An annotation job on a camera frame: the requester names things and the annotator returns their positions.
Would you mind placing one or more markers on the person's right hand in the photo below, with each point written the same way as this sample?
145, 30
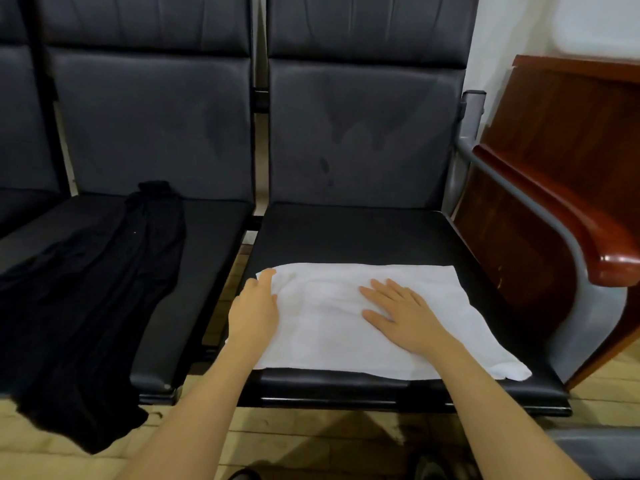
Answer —
408, 320

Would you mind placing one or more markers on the person's left hand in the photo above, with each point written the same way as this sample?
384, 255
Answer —
254, 317

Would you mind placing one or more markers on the white t-shirt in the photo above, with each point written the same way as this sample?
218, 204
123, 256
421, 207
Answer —
320, 325

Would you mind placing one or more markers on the black t-shirt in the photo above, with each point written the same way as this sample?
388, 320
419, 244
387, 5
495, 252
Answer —
80, 315

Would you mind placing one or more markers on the grey plastic storage bin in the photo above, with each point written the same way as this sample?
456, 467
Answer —
595, 453

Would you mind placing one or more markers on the person's left forearm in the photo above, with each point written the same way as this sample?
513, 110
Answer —
185, 425

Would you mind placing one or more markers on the person's right forearm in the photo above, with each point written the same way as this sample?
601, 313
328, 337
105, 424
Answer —
510, 420

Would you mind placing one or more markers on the person's black shoe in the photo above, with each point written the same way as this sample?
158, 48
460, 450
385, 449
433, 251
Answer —
245, 474
432, 468

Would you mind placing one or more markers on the black leather bench seat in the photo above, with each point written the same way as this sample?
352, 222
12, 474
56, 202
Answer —
160, 105
28, 115
370, 125

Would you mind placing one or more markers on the brown wooden bench armrest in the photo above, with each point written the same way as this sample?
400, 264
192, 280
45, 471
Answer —
580, 215

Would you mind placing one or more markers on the brown wooden desk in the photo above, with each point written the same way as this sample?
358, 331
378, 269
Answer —
570, 135

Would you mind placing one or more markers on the white plastic tray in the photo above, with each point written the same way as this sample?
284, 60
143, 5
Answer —
600, 25

